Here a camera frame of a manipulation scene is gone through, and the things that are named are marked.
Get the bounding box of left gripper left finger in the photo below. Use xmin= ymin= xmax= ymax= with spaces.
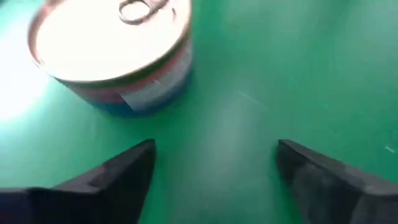
xmin=0 ymin=138 xmax=157 ymax=224

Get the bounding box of green table mat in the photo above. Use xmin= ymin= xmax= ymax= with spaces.
xmin=0 ymin=0 xmax=398 ymax=224

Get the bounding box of silver can on side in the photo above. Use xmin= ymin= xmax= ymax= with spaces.
xmin=27 ymin=0 xmax=193 ymax=118

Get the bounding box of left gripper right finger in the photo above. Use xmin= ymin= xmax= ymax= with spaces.
xmin=275 ymin=139 xmax=398 ymax=224

